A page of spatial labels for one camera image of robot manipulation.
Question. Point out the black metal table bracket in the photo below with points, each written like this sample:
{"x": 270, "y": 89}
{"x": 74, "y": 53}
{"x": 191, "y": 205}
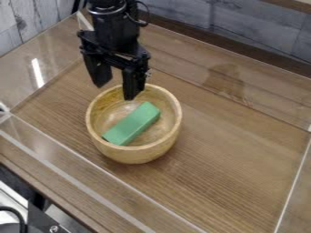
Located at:
{"x": 40, "y": 222}

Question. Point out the green rectangular block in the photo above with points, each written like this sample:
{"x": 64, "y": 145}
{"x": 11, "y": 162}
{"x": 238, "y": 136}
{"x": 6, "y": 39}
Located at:
{"x": 132, "y": 124}

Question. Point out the clear acrylic corner bracket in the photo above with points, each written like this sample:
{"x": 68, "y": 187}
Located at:
{"x": 84, "y": 24}

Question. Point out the wooden bowl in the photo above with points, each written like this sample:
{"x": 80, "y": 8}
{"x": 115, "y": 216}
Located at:
{"x": 110, "y": 107}

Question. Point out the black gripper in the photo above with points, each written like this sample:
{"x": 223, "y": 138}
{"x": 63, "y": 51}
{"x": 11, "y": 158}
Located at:
{"x": 111, "y": 45}

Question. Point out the clear acrylic enclosure wall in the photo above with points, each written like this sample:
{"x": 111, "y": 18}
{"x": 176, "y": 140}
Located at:
{"x": 236, "y": 174}

